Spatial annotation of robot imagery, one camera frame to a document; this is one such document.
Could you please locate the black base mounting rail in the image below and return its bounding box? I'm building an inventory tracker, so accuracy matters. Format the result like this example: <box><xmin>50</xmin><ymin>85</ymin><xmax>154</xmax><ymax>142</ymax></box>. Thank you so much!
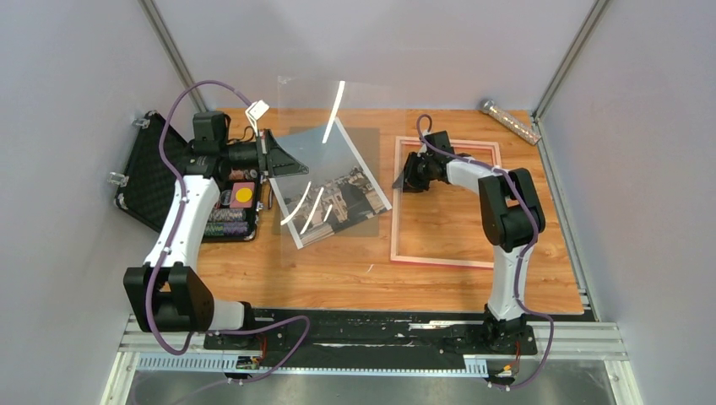
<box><xmin>201</xmin><ymin>305</ymin><xmax>597</xmax><ymax>370</ymax></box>

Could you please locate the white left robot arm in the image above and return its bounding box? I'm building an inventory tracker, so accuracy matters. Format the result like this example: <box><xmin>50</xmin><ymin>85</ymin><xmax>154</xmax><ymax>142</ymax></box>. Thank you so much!
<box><xmin>122</xmin><ymin>111</ymin><xmax>309</xmax><ymax>355</ymax></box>

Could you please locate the black poker chip case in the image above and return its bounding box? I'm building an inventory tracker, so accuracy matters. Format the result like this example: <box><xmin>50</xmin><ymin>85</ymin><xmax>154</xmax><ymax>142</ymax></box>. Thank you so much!
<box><xmin>111</xmin><ymin>111</ymin><xmax>263</xmax><ymax>243</ymax></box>

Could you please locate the city buildings photo print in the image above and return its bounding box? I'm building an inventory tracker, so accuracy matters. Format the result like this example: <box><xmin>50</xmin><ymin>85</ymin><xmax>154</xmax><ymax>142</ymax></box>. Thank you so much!
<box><xmin>267</xmin><ymin>118</ymin><xmax>394</xmax><ymax>250</ymax></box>

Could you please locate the wooden picture frame pink inlay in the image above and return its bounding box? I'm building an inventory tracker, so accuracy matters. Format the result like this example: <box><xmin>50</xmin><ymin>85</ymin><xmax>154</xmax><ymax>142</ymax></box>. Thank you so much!
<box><xmin>390</xmin><ymin>136</ymin><xmax>502</xmax><ymax>269</ymax></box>

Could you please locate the yellow round chip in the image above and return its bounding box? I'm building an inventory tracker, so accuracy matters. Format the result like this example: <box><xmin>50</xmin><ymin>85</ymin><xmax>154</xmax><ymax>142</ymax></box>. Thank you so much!
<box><xmin>235</xmin><ymin>187</ymin><xmax>253</xmax><ymax>203</ymax></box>

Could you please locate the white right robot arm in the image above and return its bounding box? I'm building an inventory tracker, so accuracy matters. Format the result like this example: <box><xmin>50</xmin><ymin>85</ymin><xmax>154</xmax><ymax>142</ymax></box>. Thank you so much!
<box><xmin>393</xmin><ymin>131</ymin><xmax>545</xmax><ymax>353</ymax></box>

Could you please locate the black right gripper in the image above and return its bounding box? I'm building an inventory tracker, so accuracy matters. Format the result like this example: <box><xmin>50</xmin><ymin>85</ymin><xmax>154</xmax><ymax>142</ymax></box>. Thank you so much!
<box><xmin>393</xmin><ymin>153</ymin><xmax>435</xmax><ymax>193</ymax></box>

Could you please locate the glittery silver tube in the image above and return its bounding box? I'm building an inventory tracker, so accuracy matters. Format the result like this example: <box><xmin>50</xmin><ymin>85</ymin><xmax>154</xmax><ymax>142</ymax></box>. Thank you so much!
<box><xmin>478</xmin><ymin>99</ymin><xmax>541</xmax><ymax>146</ymax></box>

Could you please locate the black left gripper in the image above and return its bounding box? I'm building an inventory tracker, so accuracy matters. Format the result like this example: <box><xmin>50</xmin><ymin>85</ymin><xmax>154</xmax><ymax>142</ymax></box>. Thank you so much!
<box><xmin>220</xmin><ymin>129</ymin><xmax>307</xmax><ymax>178</ymax></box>

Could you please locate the brown cardboard backing board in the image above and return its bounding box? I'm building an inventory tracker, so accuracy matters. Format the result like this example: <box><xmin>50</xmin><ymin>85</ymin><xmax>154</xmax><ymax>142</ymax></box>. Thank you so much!
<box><xmin>272</xmin><ymin>127</ymin><xmax>382</xmax><ymax>238</ymax></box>

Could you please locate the clear acrylic sheet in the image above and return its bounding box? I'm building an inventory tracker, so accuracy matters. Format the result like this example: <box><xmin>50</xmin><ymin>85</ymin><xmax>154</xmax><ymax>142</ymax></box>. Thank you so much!
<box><xmin>271</xmin><ymin>77</ymin><xmax>405</xmax><ymax>267</ymax></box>

